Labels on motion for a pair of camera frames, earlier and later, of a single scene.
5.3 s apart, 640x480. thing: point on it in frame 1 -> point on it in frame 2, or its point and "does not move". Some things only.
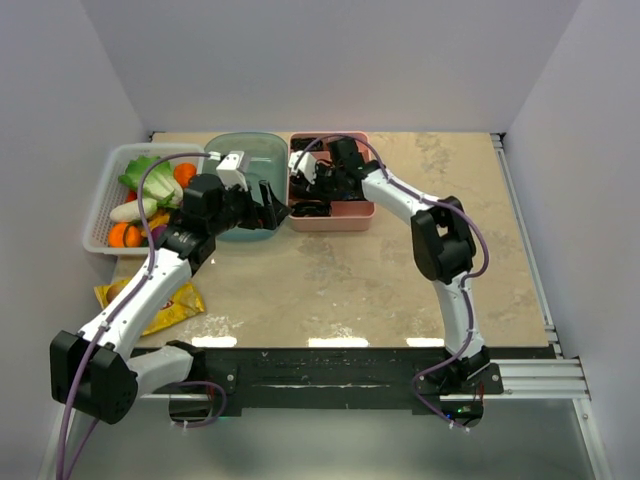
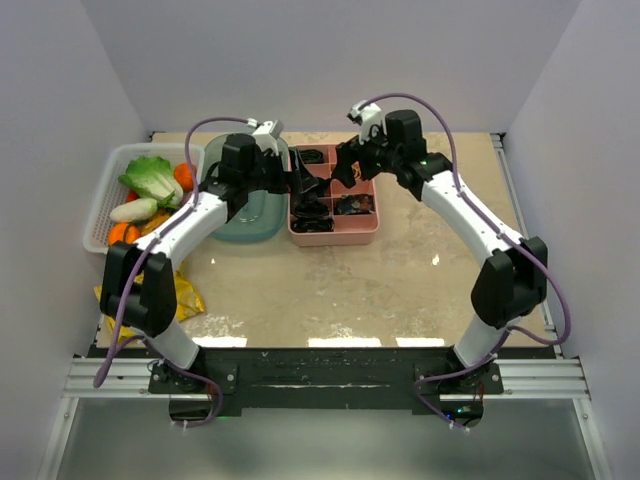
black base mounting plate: x=338 y=382 does not move
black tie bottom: x=311 y=208 -> x=312 y=222
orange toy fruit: x=183 y=171 does not move
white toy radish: x=130 y=211 does not move
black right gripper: x=320 y=169 -> x=352 y=151
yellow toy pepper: x=158 y=221 does not move
